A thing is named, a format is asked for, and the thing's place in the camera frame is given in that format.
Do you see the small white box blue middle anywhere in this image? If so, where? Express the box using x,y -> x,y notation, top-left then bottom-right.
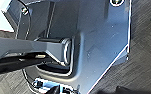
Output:
32,77 -> 81,94

